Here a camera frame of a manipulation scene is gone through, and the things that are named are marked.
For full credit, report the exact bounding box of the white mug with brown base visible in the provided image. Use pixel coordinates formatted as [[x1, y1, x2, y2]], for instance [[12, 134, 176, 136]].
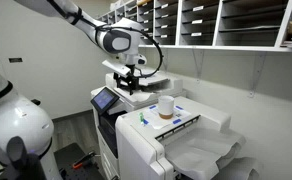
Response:
[[157, 95, 175, 120]]

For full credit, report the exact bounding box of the black wall sign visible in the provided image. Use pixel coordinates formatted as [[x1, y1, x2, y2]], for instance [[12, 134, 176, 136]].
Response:
[[8, 57, 24, 64]]

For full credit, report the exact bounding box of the orange handled tool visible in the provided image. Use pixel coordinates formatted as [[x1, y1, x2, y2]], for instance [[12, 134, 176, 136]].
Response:
[[71, 151, 97, 170]]

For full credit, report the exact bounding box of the white mail sorter shelf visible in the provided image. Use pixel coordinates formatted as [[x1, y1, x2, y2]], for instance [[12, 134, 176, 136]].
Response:
[[95, 0, 292, 53]]

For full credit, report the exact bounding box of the white copier finisher unit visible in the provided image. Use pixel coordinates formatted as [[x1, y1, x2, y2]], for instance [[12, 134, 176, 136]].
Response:
[[114, 96, 264, 180]]

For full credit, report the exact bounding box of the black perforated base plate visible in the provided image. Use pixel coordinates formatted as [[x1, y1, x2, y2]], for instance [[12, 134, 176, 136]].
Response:
[[53, 142, 106, 180]]

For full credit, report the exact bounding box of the white office copier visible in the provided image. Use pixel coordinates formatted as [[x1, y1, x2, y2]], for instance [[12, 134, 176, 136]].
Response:
[[90, 70, 188, 180]]

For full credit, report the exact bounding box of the white shelf bracket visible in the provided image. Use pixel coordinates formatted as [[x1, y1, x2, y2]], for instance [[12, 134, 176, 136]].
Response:
[[247, 51, 268, 99], [191, 49, 206, 83]]

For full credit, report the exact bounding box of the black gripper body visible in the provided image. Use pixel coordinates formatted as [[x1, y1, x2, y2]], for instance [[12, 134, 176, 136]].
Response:
[[113, 65, 141, 86]]

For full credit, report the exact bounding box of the white paper sheet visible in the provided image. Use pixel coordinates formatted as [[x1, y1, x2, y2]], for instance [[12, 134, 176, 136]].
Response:
[[137, 104, 192, 131]]

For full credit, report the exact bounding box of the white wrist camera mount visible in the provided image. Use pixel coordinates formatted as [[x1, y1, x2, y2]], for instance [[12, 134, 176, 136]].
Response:
[[101, 59, 132, 77]]

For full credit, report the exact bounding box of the copier touchscreen panel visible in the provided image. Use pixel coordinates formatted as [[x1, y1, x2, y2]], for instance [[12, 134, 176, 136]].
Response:
[[90, 86, 121, 116]]

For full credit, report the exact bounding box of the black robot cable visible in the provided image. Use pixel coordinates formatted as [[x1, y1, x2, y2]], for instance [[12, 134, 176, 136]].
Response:
[[95, 25, 163, 80]]

